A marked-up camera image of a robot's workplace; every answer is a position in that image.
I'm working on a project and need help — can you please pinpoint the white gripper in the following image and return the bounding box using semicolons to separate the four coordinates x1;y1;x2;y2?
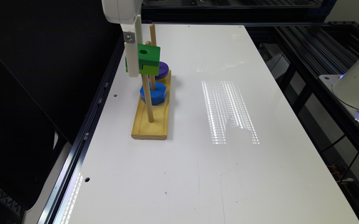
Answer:
101;0;142;77

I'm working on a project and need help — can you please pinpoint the dark green square block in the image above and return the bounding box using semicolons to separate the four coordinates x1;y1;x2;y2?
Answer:
126;44;161;68

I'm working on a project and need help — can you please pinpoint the light green square block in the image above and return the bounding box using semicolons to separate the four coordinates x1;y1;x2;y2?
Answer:
130;65;159;77

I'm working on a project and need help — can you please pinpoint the purple round block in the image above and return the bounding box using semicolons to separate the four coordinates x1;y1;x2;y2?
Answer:
155;62;169;80

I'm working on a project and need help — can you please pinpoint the yellow block under purple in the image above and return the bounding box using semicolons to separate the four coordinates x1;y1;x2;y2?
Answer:
155;74;168;82

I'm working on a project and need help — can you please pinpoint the blue octagon block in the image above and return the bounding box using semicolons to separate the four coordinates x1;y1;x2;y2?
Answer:
151;82;167;106

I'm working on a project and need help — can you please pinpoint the rear wooden peg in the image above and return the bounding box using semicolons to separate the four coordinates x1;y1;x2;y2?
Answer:
149;24;157;46

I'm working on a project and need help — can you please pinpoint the front wooden peg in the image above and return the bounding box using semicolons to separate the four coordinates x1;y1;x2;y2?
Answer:
141;74;154;123

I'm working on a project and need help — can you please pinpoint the wooden peg board base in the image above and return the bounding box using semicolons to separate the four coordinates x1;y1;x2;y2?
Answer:
131;70;172;141

